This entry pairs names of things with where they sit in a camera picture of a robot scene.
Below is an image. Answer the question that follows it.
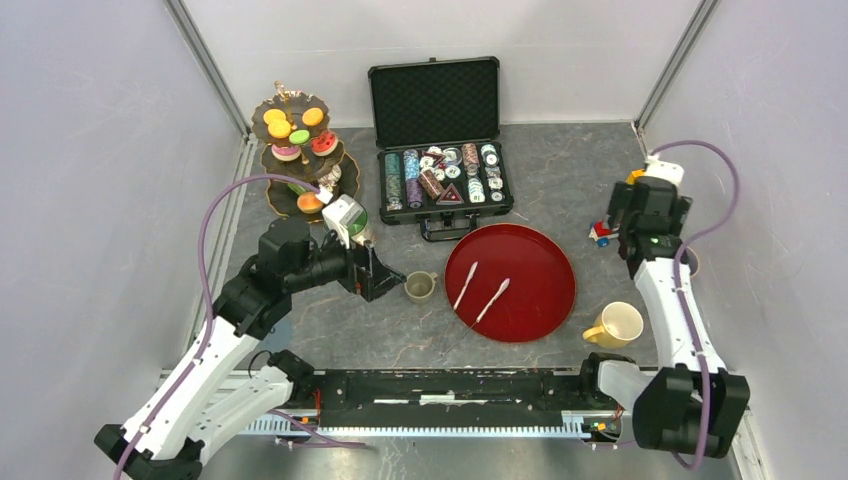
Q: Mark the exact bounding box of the yellow round cookie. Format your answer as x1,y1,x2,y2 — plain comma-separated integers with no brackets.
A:
301,107,325,127

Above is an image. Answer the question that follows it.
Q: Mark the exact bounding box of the black poker chip case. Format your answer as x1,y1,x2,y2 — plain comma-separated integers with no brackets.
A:
368,56,514,242

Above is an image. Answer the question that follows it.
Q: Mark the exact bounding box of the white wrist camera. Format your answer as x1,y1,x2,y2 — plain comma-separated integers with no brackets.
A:
317,187,368,249
644,154,685,188

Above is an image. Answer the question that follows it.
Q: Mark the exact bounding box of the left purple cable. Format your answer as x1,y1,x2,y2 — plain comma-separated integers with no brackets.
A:
112,173,369,480

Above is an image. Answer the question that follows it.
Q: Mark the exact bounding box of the pink frosted donut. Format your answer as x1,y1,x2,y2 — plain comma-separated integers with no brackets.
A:
271,145,302,162

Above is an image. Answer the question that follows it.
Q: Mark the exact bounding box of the red round tray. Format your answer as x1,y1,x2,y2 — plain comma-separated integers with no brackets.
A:
443,223,577,343

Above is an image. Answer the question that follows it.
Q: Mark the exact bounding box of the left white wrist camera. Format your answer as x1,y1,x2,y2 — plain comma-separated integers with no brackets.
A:
317,187,368,249

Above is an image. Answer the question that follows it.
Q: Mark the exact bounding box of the small grey-green cup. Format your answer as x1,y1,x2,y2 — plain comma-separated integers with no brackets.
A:
404,271,438,304

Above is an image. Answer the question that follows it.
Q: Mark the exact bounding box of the red frosted donut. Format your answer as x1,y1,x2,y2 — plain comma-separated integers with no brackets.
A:
310,130,339,157

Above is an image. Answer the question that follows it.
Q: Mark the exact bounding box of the toy block tower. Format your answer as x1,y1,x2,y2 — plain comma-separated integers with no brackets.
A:
589,169,645,248

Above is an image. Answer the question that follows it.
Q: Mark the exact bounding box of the orange peach bun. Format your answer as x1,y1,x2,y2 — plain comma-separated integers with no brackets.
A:
296,191,325,215

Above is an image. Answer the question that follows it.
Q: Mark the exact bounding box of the beige purple mug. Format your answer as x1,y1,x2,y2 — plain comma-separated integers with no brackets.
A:
685,248,700,278

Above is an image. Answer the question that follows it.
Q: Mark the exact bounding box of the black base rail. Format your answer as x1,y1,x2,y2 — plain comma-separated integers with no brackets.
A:
253,367,625,444

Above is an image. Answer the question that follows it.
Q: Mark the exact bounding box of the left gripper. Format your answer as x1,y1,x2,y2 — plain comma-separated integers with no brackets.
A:
285,221,406,301

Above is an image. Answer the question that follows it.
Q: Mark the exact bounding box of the green macaron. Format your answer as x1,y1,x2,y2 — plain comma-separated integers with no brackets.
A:
288,129,311,146

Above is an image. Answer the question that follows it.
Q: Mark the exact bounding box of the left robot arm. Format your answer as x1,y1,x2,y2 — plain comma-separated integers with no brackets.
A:
95,219,406,479

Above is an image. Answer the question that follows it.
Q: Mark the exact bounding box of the green bowl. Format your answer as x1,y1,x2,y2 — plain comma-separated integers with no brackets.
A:
348,212,375,246

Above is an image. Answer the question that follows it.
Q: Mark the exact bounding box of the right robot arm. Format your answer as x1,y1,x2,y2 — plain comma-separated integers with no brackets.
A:
577,175,750,459

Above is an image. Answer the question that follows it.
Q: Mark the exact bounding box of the orange waffle biscuit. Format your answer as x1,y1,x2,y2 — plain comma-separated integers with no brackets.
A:
263,108,287,125

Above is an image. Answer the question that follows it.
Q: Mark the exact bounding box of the three-tier dessert stand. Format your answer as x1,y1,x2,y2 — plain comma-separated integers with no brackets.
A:
251,80,360,224

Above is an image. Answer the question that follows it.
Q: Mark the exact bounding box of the white striped donut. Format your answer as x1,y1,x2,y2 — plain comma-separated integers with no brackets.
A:
319,164,342,190

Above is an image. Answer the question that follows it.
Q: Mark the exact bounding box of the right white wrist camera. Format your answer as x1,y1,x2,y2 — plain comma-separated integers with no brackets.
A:
644,154,685,188

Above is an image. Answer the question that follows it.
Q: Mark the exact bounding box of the yellow cup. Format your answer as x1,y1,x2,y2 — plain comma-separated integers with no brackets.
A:
582,302,645,349

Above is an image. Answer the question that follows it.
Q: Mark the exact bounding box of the orange round biscuit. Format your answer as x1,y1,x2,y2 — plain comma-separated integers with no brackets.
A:
267,118,292,139

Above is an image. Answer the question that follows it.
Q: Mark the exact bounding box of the white rectangular pastry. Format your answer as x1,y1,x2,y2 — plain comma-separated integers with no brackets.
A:
287,183,307,195

